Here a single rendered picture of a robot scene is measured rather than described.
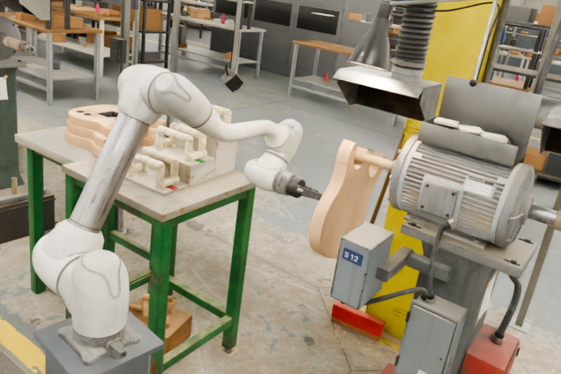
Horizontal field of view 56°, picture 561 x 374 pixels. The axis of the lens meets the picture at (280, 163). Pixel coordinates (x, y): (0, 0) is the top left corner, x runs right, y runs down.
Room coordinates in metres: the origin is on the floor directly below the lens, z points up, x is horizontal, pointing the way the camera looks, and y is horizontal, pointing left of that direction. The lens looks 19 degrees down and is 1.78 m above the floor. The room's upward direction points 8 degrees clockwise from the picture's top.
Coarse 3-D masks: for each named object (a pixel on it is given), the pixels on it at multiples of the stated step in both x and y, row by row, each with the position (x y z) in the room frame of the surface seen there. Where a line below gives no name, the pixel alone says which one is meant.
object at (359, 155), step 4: (356, 152) 1.71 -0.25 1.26; (360, 152) 1.71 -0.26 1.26; (356, 156) 1.71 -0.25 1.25; (360, 156) 1.70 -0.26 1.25; (364, 156) 1.69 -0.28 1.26; (368, 156) 1.69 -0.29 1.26; (372, 156) 1.69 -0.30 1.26; (376, 156) 1.69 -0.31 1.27; (360, 160) 1.70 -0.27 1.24; (364, 160) 1.69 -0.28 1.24; (368, 160) 1.68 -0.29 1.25; (372, 160) 1.67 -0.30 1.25; (376, 160) 1.67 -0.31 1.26; (380, 160) 1.66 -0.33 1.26; (384, 160) 1.66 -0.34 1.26; (388, 160) 1.66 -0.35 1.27; (372, 164) 1.68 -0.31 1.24; (376, 164) 1.67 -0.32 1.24; (380, 164) 1.66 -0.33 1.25; (384, 164) 1.65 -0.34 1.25; (388, 164) 1.64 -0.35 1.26; (384, 168) 1.65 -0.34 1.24; (388, 168) 1.64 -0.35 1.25
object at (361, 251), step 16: (368, 224) 1.46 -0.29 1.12; (352, 240) 1.33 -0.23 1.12; (368, 240) 1.34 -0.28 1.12; (384, 240) 1.37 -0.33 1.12; (352, 256) 1.32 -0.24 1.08; (368, 256) 1.30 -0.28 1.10; (384, 256) 1.39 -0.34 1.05; (336, 272) 1.34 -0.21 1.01; (352, 272) 1.31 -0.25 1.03; (368, 272) 1.30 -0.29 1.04; (336, 288) 1.34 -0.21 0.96; (352, 288) 1.31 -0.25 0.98; (368, 288) 1.33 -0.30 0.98; (416, 288) 1.39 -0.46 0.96; (352, 304) 1.30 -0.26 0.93; (368, 304) 1.40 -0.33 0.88
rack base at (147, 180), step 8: (136, 176) 2.00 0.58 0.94; (144, 176) 2.01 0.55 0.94; (152, 176) 2.02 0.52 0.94; (168, 176) 2.05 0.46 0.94; (144, 184) 1.93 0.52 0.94; (152, 184) 1.94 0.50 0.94; (176, 184) 1.97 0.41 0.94; (184, 184) 1.98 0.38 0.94; (160, 192) 1.88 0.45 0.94; (168, 192) 1.89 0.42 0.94
